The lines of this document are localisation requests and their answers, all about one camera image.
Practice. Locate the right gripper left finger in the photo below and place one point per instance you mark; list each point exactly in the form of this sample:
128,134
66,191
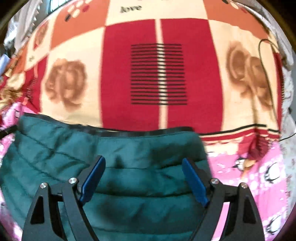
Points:
43,220

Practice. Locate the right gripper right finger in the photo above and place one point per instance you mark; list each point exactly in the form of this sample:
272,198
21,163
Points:
242,221

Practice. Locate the dark green puffer jacket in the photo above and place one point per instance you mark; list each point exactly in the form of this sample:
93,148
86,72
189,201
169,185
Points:
142,195

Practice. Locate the pink penguin quilt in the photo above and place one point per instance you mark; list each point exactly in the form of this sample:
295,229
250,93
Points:
266,178

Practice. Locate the floral bed sheet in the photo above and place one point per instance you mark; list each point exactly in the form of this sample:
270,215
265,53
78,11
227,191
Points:
274,22

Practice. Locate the red rose pattern blanket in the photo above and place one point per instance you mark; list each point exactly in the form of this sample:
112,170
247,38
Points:
148,65

